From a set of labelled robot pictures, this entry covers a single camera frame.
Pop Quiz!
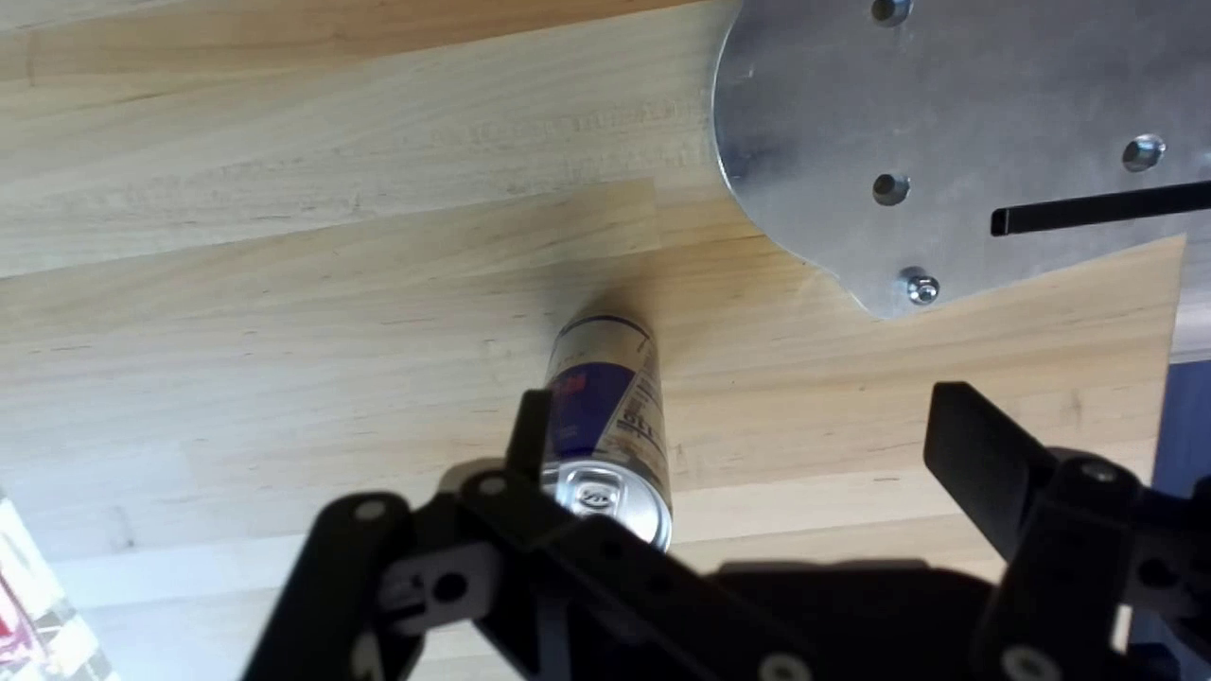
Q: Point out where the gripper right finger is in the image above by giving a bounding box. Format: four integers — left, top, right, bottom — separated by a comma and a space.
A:
923, 381, 1211, 681

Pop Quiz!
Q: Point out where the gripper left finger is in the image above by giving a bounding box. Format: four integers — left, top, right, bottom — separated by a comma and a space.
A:
241, 388, 815, 681

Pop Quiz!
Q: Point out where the blue and silver drink can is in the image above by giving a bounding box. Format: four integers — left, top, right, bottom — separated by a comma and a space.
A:
539, 311, 674, 553

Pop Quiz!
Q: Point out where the round metal plate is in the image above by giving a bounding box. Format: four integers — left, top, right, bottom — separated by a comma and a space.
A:
711, 0, 1211, 321

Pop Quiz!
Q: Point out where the printed packet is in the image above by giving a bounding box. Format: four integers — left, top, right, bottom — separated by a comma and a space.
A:
0, 492, 119, 681

